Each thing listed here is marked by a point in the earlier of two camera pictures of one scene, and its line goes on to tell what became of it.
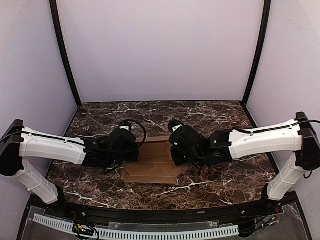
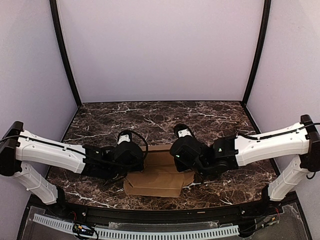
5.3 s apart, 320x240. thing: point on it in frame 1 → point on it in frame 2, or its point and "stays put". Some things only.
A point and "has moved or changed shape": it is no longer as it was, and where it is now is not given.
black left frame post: x=54 y=13 stays put
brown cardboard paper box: x=156 y=165 has moved or changed shape
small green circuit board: x=83 y=228 stays put
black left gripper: x=132 y=155 → x=133 y=166
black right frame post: x=263 y=33 stays put
